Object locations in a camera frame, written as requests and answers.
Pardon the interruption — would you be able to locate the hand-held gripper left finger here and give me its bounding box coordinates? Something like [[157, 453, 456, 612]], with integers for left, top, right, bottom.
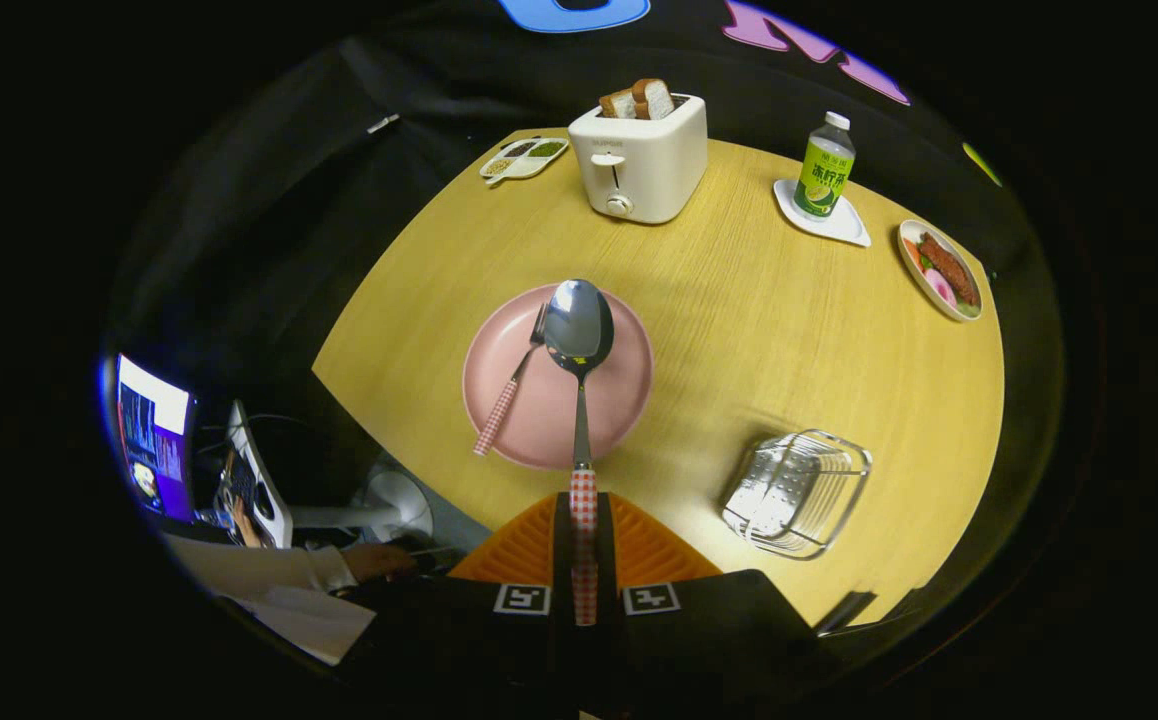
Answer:
[[339, 492, 580, 703]]

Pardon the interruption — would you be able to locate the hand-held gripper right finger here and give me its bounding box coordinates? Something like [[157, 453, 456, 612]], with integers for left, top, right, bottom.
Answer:
[[594, 492, 845, 706]]

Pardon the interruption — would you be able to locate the checked handle metal fork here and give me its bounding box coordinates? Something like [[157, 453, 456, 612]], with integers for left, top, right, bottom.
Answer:
[[472, 303, 550, 458]]

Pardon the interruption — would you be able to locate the checked handle metal spoon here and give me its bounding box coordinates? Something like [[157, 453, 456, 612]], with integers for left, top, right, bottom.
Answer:
[[543, 278, 616, 627]]

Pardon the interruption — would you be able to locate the white stand base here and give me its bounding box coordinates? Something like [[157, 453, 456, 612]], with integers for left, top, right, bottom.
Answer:
[[289, 470, 435, 546]]

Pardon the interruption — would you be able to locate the pink round plate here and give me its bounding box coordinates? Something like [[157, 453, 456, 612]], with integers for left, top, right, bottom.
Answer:
[[462, 284, 656, 471]]

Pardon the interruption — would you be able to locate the white laptop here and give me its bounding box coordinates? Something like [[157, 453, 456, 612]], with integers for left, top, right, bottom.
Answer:
[[214, 400, 295, 549]]

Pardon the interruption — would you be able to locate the white divided condiment dish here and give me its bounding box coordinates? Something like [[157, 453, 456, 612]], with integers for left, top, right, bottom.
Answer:
[[479, 137, 571, 187]]

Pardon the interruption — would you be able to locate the white toaster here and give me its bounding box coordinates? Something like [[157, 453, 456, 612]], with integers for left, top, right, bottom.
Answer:
[[567, 93, 709, 225]]

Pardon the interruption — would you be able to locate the white square coaster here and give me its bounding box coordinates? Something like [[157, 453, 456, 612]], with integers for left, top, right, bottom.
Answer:
[[773, 178, 872, 248]]

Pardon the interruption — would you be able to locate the lit computer monitor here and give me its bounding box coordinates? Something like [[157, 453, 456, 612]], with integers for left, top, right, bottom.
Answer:
[[104, 352, 195, 523]]

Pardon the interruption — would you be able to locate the green label drink bottle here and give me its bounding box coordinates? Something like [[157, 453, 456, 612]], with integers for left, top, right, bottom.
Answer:
[[792, 111, 857, 220]]

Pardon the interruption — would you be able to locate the plate of mixed food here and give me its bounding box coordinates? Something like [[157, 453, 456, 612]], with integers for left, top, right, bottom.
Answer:
[[897, 218, 985, 323]]

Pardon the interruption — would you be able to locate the metal wire basket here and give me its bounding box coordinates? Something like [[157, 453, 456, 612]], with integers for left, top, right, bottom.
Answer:
[[721, 429, 873, 560]]

